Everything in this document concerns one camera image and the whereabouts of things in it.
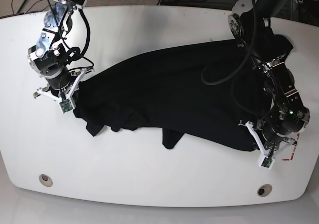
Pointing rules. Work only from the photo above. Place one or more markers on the red tape rectangle marking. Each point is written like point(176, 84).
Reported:
point(288, 153)

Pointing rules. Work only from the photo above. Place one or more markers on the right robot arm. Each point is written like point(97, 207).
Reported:
point(50, 56)

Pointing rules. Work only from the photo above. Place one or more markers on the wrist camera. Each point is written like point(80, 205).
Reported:
point(66, 106)
point(266, 162)

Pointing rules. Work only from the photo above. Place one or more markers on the right table cable grommet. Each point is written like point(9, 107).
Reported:
point(264, 190)

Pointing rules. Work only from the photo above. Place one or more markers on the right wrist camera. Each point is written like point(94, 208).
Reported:
point(66, 106)

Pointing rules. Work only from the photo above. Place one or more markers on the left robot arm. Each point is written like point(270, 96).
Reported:
point(250, 24)

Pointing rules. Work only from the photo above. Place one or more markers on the left table cable grommet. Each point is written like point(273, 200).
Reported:
point(45, 180)

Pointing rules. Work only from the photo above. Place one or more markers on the table cable grommet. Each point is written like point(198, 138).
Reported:
point(45, 180)
point(264, 190)

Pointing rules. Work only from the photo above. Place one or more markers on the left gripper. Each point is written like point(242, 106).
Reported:
point(272, 146)

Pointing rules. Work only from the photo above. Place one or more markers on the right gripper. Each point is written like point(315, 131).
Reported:
point(62, 85)

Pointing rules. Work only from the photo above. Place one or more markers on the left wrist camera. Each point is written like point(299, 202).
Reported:
point(266, 162)

